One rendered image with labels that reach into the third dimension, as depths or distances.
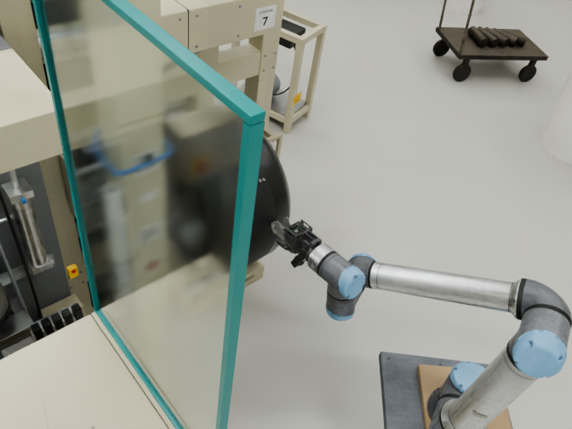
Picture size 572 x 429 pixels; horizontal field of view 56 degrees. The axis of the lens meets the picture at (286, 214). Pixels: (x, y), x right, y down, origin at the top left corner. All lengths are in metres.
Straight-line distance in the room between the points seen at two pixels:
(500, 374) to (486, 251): 2.30
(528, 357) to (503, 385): 0.17
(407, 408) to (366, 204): 1.90
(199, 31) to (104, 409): 1.13
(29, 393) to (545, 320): 1.26
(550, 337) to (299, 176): 2.73
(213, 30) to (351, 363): 1.89
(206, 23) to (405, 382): 1.54
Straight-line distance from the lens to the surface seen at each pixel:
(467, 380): 2.04
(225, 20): 1.85
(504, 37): 5.88
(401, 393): 2.28
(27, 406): 1.43
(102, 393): 1.41
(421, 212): 3.93
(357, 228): 3.64
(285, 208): 1.81
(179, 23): 1.75
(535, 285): 1.60
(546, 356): 1.49
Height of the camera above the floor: 2.51
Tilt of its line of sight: 44 degrees down
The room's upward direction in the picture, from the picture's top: 10 degrees clockwise
